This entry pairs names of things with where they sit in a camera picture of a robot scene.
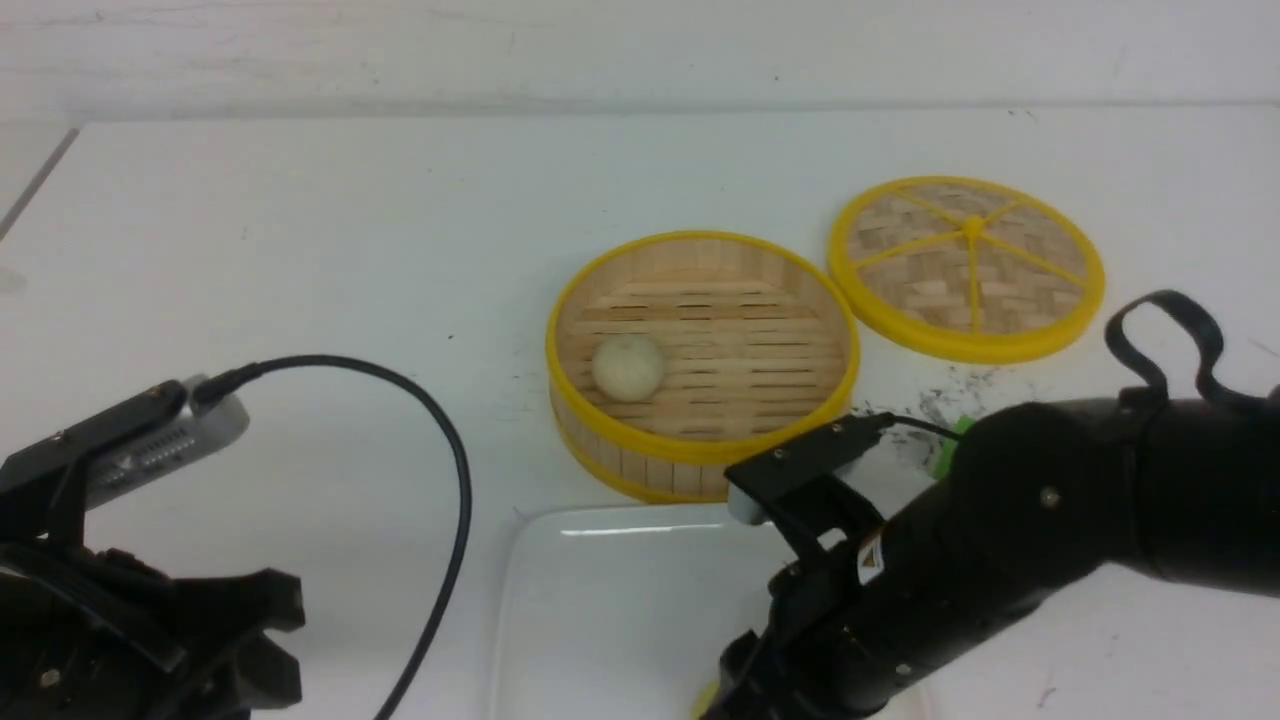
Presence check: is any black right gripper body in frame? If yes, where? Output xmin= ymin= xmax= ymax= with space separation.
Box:
xmin=700 ymin=539 xmax=1001 ymax=719

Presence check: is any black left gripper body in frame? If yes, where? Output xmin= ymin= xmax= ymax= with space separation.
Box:
xmin=1 ymin=544 xmax=306 ymax=719

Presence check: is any white steamed bun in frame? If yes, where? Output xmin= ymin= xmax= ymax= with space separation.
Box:
xmin=591 ymin=334 xmax=666 ymax=404

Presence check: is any yellow steamed bun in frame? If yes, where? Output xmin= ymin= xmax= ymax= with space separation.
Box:
xmin=690 ymin=682 xmax=721 ymax=720

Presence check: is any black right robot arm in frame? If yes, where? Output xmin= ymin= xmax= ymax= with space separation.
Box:
xmin=701 ymin=389 xmax=1279 ymax=719

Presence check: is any white square plate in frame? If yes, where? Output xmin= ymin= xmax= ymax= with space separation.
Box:
xmin=489 ymin=503 xmax=792 ymax=719

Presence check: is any green cube block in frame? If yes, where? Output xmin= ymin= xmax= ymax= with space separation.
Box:
xmin=931 ymin=416 xmax=977 ymax=480

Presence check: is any yellow rimmed bamboo steamer basket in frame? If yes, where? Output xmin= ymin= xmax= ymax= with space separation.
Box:
xmin=545 ymin=231 xmax=860 ymax=503

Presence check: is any yellow rimmed bamboo steamer lid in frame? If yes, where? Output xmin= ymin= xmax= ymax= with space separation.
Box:
xmin=827 ymin=176 xmax=1106 ymax=365

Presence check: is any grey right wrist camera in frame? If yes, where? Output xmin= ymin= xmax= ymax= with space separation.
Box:
xmin=724 ymin=413 xmax=896 ymax=561

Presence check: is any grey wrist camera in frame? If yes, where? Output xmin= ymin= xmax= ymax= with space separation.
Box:
xmin=0 ymin=375 xmax=251 ymax=546
xmin=724 ymin=413 xmax=896 ymax=561

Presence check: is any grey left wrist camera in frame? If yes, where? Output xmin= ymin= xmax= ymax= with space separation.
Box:
xmin=0 ymin=375 xmax=251 ymax=546

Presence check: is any black camera cable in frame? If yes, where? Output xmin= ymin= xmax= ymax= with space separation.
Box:
xmin=881 ymin=290 xmax=1271 ymax=441
xmin=189 ymin=355 xmax=474 ymax=720

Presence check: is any black right camera cable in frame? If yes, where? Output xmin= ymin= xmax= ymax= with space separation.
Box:
xmin=881 ymin=290 xmax=1271 ymax=441

